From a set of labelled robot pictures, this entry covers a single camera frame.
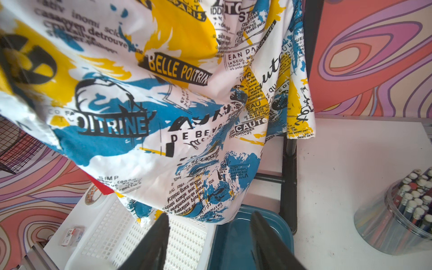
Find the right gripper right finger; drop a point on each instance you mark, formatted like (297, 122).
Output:
(269, 252)

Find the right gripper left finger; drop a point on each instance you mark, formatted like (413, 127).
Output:
(150, 253)

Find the red shorts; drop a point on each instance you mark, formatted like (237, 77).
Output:
(103, 188)

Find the white printed graphic shorts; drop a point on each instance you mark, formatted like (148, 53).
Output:
(167, 103)

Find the teal plastic tray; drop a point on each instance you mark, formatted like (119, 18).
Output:
(232, 247)

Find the white perforated plastic basket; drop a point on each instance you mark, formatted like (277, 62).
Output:
(114, 235)

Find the black clothes rack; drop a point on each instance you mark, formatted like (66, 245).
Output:
(312, 12)

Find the paperclip box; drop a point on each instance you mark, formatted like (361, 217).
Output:
(73, 236)

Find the roll of tape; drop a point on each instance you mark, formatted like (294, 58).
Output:
(94, 197)

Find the black wire basket left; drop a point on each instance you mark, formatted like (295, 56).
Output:
(17, 147)

